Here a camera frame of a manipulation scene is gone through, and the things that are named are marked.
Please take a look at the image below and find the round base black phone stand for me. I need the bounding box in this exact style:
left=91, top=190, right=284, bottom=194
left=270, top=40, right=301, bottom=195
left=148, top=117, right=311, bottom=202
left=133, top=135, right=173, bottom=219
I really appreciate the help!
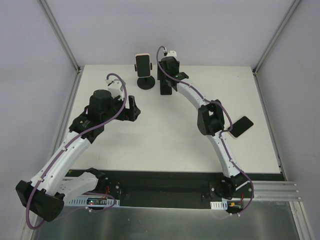
left=134, top=63, right=156, bottom=90

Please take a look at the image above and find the pink case smartphone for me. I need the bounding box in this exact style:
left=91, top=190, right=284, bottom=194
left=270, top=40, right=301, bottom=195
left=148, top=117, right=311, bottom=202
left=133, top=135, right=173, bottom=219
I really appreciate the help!
left=135, top=53, right=151, bottom=78

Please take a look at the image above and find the folding black phone stand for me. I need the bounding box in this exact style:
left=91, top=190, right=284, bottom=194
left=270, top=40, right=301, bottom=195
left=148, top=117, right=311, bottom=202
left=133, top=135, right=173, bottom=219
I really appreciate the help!
left=157, top=66, right=172, bottom=96

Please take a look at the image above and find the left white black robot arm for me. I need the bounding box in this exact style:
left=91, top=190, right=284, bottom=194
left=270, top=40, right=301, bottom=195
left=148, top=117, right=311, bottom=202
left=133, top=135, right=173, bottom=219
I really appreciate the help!
left=15, top=89, right=141, bottom=222

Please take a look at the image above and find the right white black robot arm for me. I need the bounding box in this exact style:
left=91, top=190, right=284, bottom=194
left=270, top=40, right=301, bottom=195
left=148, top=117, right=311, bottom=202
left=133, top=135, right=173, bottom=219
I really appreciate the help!
left=157, top=56, right=248, bottom=200

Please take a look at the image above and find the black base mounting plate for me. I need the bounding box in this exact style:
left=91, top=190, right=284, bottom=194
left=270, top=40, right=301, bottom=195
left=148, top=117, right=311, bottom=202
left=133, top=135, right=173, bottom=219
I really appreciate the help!
left=76, top=169, right=253, bottom=210

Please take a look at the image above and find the white case smartphone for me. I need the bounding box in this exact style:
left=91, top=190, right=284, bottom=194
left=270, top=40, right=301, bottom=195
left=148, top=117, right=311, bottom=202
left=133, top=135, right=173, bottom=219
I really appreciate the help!
left=229, top=116, right=254, bottom=139

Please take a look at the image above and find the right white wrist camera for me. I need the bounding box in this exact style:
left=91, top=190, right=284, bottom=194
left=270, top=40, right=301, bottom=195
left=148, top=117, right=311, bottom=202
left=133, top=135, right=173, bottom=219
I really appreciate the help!
left=163, top=48, right=177, bottom=58

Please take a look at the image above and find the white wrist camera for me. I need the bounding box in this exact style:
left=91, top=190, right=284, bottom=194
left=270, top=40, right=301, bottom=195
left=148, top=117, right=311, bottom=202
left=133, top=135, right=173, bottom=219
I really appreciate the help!
left=105, top=79, right=125, bottom=101
left=163, top=48, right=177, bottom=58

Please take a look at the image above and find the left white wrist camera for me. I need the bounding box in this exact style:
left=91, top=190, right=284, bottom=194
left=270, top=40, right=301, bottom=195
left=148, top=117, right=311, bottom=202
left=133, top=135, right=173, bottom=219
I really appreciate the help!
left=105, top=79, right=125, bottom=101

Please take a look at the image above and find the left white cable duct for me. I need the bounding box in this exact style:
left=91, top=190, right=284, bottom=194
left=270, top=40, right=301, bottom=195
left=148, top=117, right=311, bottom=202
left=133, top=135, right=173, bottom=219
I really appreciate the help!
left=64, top=195, right=120, bottom=208

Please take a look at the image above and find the white cable duct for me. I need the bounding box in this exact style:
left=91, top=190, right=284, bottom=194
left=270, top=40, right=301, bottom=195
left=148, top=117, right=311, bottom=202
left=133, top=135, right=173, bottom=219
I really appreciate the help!
left=210, top=201, right=228, bottom=211
left=64, top=195, right=120, bottom=208

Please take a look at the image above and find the left aluminium frame post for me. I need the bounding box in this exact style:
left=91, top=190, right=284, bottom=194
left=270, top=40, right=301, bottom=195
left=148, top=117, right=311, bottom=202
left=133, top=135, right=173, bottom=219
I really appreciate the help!
left=37, top=0, right=85, bottom=75

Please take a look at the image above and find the aluminium frame post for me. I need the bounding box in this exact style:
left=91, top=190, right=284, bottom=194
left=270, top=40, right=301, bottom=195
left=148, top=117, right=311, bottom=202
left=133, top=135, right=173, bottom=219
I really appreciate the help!
left=37, top=0, right=85, bottom=75
left=252, top=0, right=305, bottom=75

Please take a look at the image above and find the right white cable duct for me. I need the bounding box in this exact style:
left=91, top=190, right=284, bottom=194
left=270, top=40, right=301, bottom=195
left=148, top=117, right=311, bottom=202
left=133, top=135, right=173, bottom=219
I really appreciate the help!
left=210, top=201, right=228, bottom=211

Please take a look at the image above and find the right aluminium frame post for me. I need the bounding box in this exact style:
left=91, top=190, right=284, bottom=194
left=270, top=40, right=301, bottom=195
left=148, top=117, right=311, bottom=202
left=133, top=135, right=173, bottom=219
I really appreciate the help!
left=252, top=0, right=305, bottom=75

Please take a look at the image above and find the aluminium extrusion rail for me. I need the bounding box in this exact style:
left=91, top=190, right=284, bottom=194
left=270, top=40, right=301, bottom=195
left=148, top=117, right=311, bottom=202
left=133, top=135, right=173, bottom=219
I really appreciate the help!
left=253, top=180, right=302, bottom=202

